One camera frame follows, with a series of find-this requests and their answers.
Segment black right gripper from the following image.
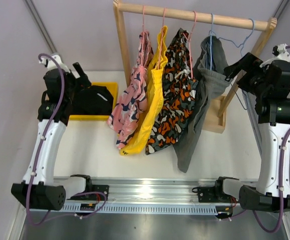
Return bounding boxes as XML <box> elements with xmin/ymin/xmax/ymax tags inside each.
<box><xmin>224</xmin><ymin>52</ymin><xmax>270</xmax><ymax>99</ymax></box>

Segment black shorts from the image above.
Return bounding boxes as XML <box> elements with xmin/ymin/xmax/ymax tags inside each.
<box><xmin>72</xmin><ymin>85</ymin><xmax>114</xmax><ymax>116</ymax></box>

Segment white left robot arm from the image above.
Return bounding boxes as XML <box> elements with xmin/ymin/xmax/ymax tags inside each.
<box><xmin>11</xmin><ymin>62</ymin><xmax>93</xmax><ymax>211</ymax></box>

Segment grey shorts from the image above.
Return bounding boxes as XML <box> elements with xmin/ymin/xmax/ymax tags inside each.
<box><xmin>173</xmin><ymin>36</ymin><xmax>230</xmax><ymax>173</ymax></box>

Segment blue hanger with grey shorts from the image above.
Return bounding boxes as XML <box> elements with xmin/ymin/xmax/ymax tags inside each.
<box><xmin>208</xmin><ymin>13</ymin><xmax>216</xmax><ymax>71</ymax></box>

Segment orange camouflage shorts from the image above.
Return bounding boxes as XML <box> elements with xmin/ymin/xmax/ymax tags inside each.
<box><xmin>145</xmin><ymin>28</ymin><xmax>198</xmax><ymax>155</ymax></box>

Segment pink hanger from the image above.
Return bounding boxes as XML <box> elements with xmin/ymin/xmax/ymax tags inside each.
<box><xmin>182</xmin><ymin>10</ymin><xmax>198</xmax><ymax>80</ymax></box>
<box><xmin>156</xmin><ymin>8</ymin><xmax>166</xmax><ymax>70</ymax></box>
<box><xmin>140</xmin><ymin>5</ymin><xmax>145</xmax><ymax>69</ymax></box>

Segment pink patterned shorts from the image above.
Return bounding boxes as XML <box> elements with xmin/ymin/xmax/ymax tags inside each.
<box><xmin>107</xmin><ymin>31</ymin><xmax>153</xmax><ymax>150</ymax></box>

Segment pink hanger leftmost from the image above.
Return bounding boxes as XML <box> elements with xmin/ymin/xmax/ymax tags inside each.
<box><xmin>140</xmin><ymin>5</ymin><xmax>145</xmax><ymax>69</ymax></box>

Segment yellow shorts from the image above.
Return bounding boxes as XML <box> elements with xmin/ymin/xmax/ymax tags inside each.
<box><xmin>120</xmin><ymin>25</ymin><xmax>168</xmax><ymax>156</ymax></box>

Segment yellow plastic tray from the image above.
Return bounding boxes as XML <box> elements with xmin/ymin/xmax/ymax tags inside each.
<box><xmin>69</xmin><ymin>82</ymin><xmax>119</xmax><ymax>121</ymax></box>

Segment wooden clothes rack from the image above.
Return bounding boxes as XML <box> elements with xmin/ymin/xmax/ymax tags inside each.
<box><xmin>113</xmin><ymin>0</ymin><xmax>277</xmax><ymax>134</ymax></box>

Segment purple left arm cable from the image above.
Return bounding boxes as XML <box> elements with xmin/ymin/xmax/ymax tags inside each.
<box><xmin>25</xmin><ymin>52</ymin><xmax>108</xmax><ymax>226</ymax></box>

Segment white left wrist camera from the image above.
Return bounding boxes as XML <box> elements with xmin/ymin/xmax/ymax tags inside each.
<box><xmin>38</xmin><ymin>53</ymin><xmax>70</xmax><ymax>73</ymax></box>

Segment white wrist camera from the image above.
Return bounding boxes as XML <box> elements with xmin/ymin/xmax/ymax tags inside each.
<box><xmin>259</xmin><ymin>43</ymin><xmax>290</xmax><ymax>68</ymax></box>
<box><xmin>38</xmin><ymin>53</ymin><xmax>70</xmax><ymax>73</ymax></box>

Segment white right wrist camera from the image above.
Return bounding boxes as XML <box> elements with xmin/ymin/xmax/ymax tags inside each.
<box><xmin>259</xmin><ymin>43</ymin><xmax>290</xmax><ymax>68</ymax></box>

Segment aluminium corner post right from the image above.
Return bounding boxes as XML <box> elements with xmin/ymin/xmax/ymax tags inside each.
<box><xmin>267</xmin><ymin>0</ymin><xmax>290</xmax><ymax>27</ymax></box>

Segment aluminium corner post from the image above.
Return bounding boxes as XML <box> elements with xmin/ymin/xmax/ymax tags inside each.
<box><xmin>267</xmin><ymin>0</ymin><xmax>290</xmax><ymax>27</ymax></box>
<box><xmin>23</xmin><ymin>0</ymin><xmax>58</xmax><ymax>53</ymax></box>

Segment aluminium corner post left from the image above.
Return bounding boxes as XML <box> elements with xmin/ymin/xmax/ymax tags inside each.
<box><xmin>23</xmin><ymin>0</ymin><xmax>58</xmax><ymax>53</ymax></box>

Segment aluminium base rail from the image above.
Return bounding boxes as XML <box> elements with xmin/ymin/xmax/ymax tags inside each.
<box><xmin>52</xmin><ymin>177</ymin><xmax>260</xmax><ymax>216</ymax></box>

